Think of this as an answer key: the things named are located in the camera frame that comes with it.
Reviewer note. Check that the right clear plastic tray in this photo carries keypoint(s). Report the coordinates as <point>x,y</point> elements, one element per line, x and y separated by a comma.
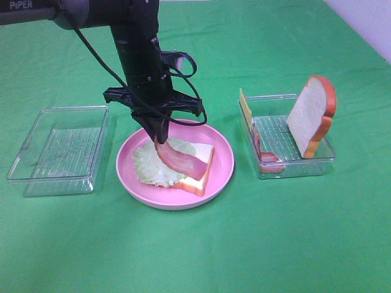
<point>269,113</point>

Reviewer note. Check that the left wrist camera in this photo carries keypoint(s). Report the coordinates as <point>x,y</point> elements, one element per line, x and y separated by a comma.
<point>175,59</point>

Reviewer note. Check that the clear plastic tray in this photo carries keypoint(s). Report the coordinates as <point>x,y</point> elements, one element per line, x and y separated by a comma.
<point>62,152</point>
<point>269,113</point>

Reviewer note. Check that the yellow toy cheese slice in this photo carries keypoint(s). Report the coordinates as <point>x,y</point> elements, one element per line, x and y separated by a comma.
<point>246,109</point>

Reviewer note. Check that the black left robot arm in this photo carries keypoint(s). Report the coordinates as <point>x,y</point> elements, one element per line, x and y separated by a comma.
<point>134,27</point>

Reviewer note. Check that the pink round plate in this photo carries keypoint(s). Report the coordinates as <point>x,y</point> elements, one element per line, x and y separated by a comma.
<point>222,166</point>

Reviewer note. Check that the left clear plastic tray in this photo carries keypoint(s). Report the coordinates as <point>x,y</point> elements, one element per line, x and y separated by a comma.
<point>62,152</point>

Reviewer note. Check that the toy bacon strip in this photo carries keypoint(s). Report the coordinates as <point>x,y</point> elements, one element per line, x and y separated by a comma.
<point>265,156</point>
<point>179,161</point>

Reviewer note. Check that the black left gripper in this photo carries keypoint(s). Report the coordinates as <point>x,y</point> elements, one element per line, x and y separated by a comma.
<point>155,97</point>

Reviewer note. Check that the toy bread slice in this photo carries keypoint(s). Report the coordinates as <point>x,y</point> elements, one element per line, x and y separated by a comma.
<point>312,114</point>
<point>205,153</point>

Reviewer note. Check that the toy lettuce leaf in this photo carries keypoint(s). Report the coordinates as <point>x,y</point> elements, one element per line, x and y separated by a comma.
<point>150,169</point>

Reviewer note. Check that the green tablecloth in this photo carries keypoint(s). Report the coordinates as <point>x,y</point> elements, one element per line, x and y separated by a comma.
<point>327,233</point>

